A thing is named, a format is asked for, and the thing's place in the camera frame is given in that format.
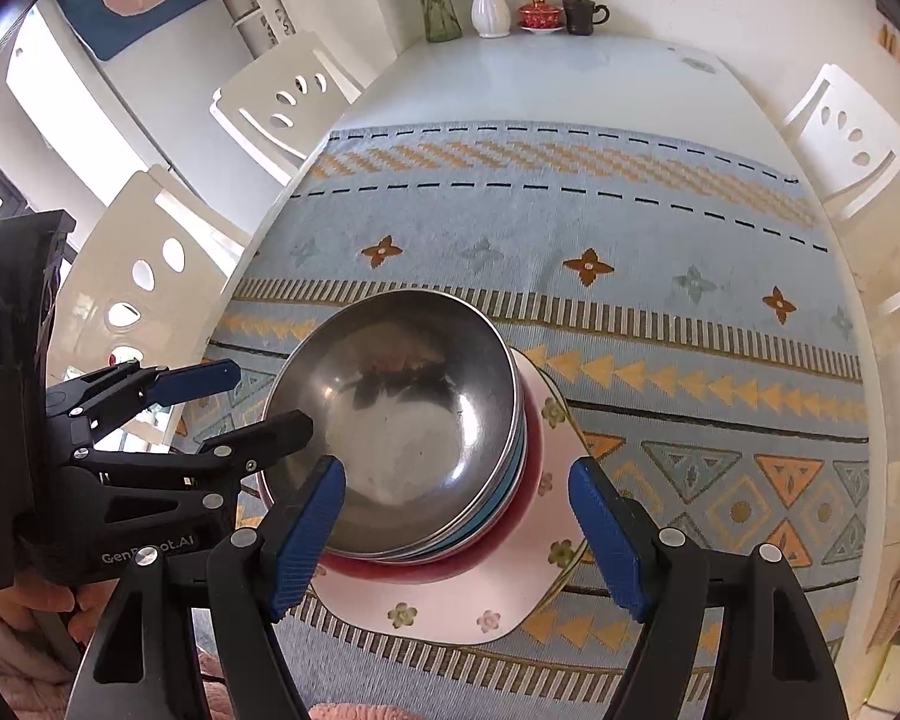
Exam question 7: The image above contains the blue steel bowl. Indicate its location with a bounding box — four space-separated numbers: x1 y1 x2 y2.
375 382 530 552

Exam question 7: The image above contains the pink steel bowl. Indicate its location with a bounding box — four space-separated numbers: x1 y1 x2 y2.
261 292 522 560

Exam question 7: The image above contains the white chair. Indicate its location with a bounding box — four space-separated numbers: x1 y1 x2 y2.
210 31 362 182
45 165 260 398
780 64 900 222

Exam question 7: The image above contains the red lidded teacup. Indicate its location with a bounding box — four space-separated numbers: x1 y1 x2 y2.
516 0 567 36

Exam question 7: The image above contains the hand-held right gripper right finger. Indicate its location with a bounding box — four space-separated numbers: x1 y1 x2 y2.
568 456 848 720

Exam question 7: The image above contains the dark lidded mug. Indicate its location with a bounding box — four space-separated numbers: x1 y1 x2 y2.
561 0 611 37

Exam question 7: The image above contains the white wall rack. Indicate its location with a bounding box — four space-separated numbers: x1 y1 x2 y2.
232 0 295 46

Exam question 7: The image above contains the pink cartoon ceramic bowl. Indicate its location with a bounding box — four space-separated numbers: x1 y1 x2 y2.
259 420 541 586

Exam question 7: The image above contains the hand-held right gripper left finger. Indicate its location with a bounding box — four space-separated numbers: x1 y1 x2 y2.
64 456 347 720

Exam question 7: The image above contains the person's left hand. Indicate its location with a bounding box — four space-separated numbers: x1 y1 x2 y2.
0 581 117 646

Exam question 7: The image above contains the person's left forearm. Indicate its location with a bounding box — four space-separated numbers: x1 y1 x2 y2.
0 615 83 713

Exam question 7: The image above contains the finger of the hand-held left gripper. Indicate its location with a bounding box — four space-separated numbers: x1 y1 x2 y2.
45 358 242 451
75 410 314 485

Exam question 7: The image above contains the blue patterned table mat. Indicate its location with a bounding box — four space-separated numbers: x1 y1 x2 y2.
180 120 871 720

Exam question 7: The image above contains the hexagonal tree print plate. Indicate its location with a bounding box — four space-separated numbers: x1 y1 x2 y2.
311 349 597 646

